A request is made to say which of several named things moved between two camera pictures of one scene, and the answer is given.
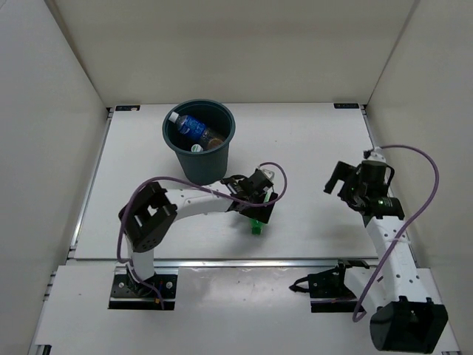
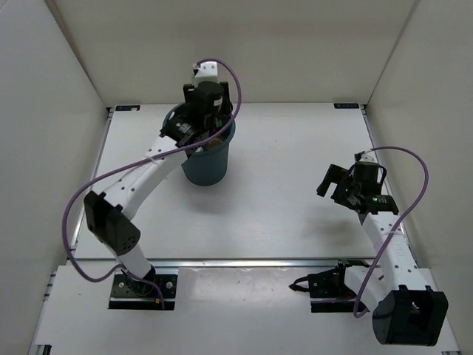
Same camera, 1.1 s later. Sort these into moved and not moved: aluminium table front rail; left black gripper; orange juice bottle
Moved: left black gripper
Not moved: aluminium table front rail; orange juice bottle
